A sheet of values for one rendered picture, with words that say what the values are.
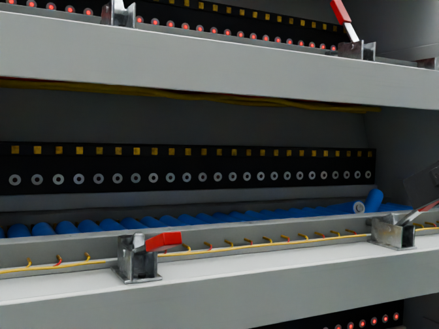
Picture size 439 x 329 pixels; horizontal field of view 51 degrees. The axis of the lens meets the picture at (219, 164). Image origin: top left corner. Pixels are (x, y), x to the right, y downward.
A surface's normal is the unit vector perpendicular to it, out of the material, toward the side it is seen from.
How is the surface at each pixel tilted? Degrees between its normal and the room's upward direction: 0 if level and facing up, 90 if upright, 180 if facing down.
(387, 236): 90
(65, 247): 109
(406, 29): 90
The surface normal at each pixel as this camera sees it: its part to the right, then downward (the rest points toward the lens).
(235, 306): 0.46, 0.07
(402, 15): -0.89, 0.00
